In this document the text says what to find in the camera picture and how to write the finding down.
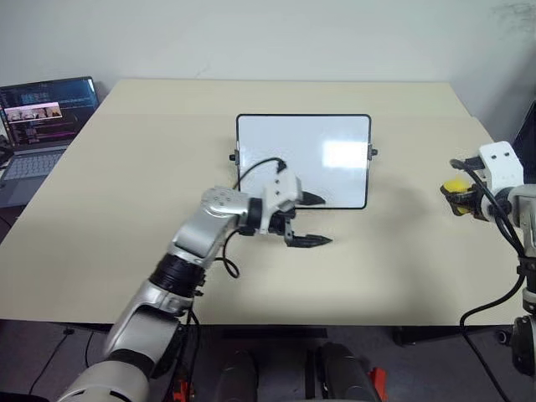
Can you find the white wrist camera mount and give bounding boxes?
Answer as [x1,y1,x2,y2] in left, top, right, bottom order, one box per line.
[258,170,303,235]
[478,141,525,198]

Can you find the white whiteboard with black frame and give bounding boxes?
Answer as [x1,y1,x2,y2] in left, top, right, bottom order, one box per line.
[235,112,373,210]

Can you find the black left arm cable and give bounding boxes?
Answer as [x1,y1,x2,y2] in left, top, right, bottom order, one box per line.
[215,157,288,280]

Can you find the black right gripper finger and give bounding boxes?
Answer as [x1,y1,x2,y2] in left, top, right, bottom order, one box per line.
[450,204,479,219]
[439,184,477,205]

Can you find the black floor cable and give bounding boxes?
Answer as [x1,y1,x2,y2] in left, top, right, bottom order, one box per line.
[31,329,98,395]

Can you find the open grey laptop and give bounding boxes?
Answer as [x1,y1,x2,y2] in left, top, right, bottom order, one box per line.
[0,75,101,209]

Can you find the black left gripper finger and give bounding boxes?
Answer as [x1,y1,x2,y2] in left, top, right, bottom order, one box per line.
[283,228,334,251]
[298,191,327,207]

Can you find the dark rounded shape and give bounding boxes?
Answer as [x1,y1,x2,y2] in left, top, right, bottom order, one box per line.
[316,342,376,402]

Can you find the yellow object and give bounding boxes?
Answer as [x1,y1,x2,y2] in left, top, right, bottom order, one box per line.
[442,177,474,215]

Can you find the black table foot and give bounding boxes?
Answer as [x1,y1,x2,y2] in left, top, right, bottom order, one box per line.
[392,325,517,347]

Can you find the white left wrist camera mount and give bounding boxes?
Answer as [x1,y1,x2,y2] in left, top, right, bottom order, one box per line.
[258,170,303,235]

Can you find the red plastic part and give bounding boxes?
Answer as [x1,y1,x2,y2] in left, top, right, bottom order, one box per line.
[368,367,387,402]
[173,379,196,402]

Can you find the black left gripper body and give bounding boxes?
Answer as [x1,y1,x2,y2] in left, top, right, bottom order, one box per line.
[269,208,299,244]

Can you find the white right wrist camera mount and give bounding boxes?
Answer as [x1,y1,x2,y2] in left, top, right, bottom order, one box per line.
[478,141,525,198]

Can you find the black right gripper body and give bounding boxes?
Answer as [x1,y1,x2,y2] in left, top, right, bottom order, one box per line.
[467,183,487,219]

